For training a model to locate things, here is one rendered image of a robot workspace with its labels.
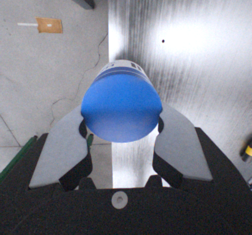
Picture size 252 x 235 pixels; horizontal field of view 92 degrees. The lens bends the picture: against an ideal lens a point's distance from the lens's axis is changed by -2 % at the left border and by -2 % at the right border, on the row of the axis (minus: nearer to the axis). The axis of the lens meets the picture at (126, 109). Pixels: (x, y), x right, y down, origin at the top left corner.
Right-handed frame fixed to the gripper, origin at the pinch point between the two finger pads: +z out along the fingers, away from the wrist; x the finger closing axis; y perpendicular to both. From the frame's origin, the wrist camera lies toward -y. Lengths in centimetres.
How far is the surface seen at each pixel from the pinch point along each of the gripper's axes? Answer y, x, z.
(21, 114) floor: 61, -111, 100
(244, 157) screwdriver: 31, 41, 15
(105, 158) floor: 136, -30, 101
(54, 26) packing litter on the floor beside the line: -15, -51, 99
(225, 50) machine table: -2.9, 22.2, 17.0
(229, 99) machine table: 9.0, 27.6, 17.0
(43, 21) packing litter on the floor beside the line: -19, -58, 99
